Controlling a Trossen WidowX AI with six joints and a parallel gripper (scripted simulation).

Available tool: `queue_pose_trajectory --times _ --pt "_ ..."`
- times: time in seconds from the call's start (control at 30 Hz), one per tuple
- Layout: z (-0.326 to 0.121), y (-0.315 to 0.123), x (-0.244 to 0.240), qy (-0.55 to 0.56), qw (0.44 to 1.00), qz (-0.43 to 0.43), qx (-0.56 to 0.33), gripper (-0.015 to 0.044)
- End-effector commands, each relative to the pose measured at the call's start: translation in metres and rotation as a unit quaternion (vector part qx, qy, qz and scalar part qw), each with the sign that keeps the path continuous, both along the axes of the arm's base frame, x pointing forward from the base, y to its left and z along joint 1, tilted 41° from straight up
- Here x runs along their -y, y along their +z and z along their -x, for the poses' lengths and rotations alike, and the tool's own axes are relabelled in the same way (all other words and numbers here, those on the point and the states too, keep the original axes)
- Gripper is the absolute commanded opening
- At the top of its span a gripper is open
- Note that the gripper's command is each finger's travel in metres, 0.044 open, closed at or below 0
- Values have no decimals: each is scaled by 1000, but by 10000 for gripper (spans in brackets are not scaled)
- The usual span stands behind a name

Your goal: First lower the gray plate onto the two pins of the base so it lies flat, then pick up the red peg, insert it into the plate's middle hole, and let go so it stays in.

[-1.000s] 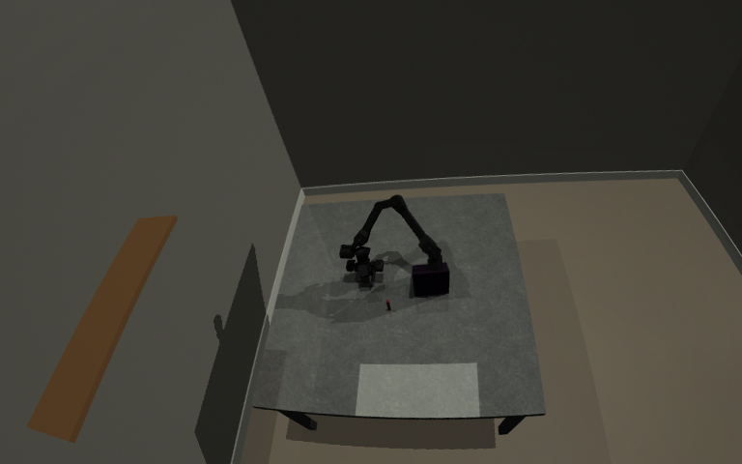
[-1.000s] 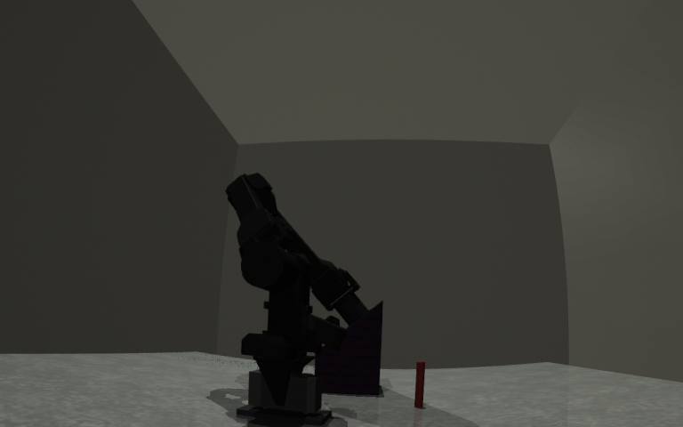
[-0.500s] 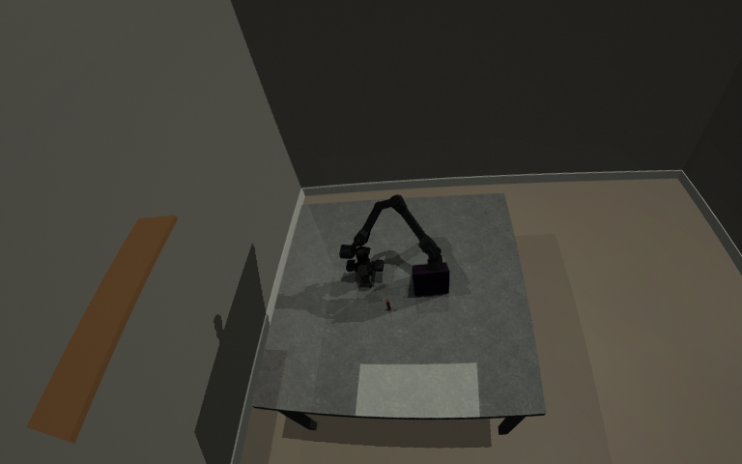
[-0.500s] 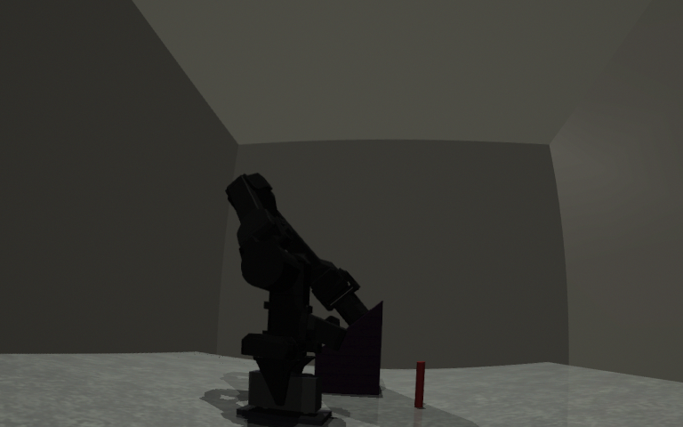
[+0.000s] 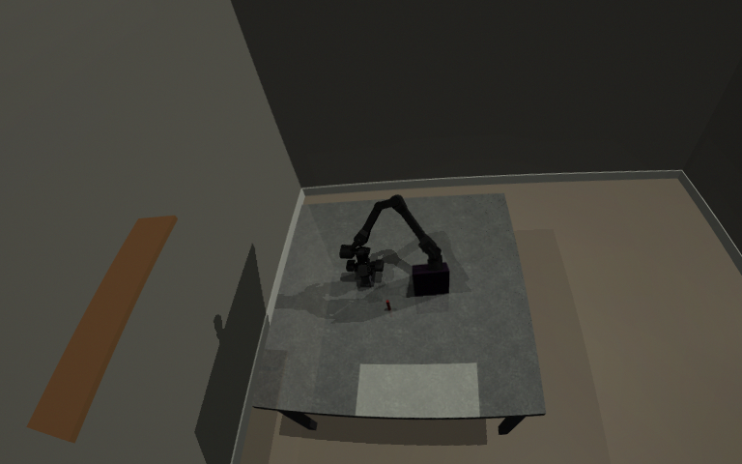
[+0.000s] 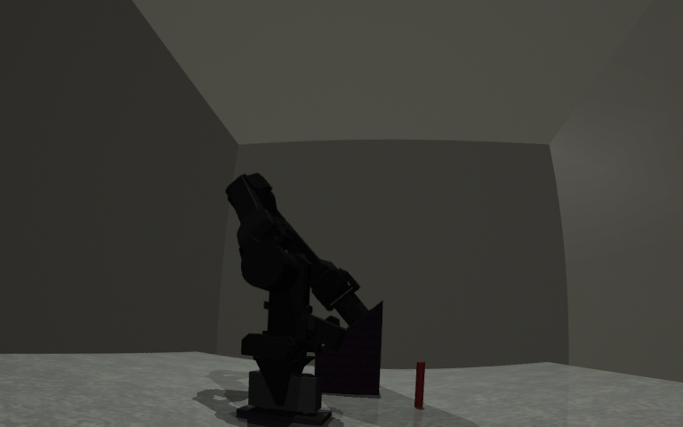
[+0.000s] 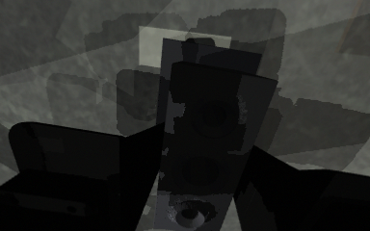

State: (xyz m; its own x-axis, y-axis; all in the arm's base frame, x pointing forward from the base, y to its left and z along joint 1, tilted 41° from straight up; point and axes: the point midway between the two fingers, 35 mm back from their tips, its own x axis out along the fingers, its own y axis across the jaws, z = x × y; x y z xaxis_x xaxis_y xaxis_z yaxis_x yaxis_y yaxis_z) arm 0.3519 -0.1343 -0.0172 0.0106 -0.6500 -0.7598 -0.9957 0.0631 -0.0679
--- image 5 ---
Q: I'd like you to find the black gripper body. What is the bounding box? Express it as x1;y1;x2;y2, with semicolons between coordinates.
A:
346;257;384;272

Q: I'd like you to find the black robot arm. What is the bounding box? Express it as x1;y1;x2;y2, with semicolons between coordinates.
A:
339;194;443;278

